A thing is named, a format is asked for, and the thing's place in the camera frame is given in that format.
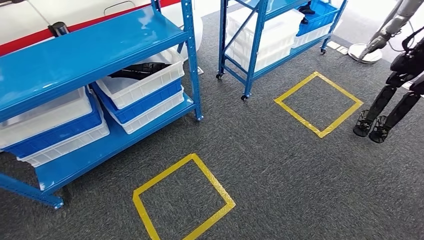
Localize red barrier belt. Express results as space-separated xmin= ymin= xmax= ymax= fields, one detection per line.
xmin=0 ymin=0 xmax=181 ymax=57

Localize black plastic part in crate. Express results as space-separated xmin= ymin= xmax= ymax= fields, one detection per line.
xmin=108 ymin=62 xmax=171 ymax=81

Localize white ribbed plastic crate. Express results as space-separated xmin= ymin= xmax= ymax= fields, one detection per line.
xmin=225 ymin=7 xmax=306 ymax=73

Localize blue metal shelf rack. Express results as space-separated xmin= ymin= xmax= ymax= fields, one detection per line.
xmin=215 ymin=0 xmax=349 ymax=102
xmin=0 ymin=0 xmax=205 ymax=210

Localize white round floor base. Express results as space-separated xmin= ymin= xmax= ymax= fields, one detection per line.
xmin=347 ymin=43 xmax=383 ymax=64

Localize black part in blue crate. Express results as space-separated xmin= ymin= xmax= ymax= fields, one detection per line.
xmin=298 ymin=0 xmax=316 ymax=25

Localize white vehicle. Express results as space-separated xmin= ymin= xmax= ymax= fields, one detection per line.
xmin=0 ymin=0 xmax=205 ymax=61

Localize pale floor outlet plates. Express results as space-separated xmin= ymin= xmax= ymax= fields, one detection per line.
xmin=326 ymin=40 xmax=350 ymax=56

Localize black stanchion post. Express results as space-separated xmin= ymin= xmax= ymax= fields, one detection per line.
xmin=47 ymin=21 xmax=70 ymax=38

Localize idle black humanoid robot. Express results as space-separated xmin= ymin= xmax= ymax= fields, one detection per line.
xmin=352 ymin=26 xmax=424 ymax=144

